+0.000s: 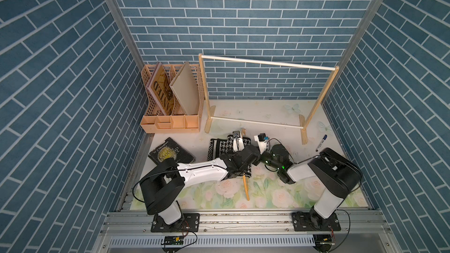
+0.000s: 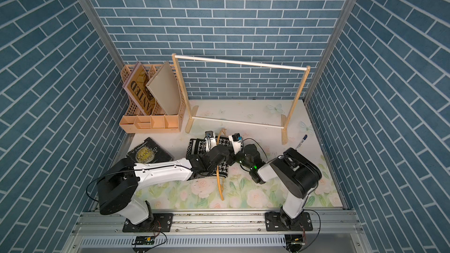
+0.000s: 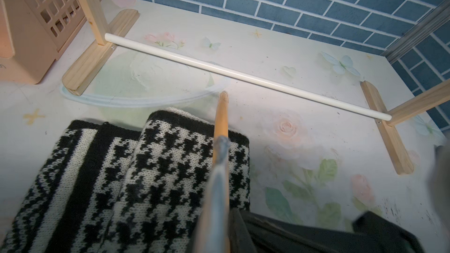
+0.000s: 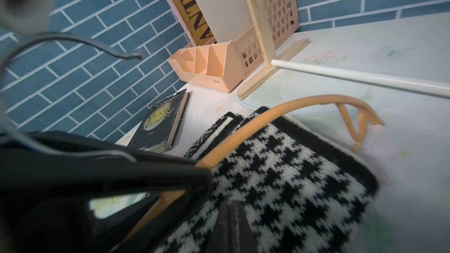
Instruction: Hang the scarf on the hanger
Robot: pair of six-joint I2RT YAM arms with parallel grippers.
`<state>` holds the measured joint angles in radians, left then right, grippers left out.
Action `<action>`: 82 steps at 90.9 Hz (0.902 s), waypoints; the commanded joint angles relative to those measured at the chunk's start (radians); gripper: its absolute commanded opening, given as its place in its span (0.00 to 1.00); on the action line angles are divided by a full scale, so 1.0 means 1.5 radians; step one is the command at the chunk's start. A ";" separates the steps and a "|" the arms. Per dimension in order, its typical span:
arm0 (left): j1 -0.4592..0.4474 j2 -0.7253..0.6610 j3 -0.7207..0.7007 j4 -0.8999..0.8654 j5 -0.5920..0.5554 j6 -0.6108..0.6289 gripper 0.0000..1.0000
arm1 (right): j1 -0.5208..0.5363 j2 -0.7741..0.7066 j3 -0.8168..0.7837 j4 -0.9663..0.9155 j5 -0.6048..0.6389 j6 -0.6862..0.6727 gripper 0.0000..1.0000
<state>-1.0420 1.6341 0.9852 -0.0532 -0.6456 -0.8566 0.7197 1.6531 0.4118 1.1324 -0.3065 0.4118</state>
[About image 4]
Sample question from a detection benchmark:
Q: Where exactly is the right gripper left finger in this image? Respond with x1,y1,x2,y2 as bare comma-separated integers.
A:
1,134,213,253

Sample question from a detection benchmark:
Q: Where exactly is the orange wooden clothes hanger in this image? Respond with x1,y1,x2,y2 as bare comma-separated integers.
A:
0,31,384,243

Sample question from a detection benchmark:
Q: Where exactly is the wooden clothes rack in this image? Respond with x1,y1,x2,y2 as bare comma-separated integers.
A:
237,0,450,101

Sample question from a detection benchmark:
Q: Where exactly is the beige grey folder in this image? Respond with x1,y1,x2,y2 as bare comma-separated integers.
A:
196,0,253,43

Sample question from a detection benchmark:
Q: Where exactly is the black paperback book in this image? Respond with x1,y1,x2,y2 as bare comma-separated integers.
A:
128,89,189,153

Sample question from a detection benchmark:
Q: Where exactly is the pink plastic file organizer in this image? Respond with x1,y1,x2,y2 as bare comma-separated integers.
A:
168,0,300,92

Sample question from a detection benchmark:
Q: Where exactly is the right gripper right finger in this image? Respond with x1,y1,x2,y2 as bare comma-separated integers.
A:
206,201,258,253

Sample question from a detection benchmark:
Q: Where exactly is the brown wanted poster book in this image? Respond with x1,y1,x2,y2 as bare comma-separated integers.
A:
167,0,216,46

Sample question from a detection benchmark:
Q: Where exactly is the black white houndstooth scarf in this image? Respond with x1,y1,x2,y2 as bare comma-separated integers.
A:
157,116,379,253

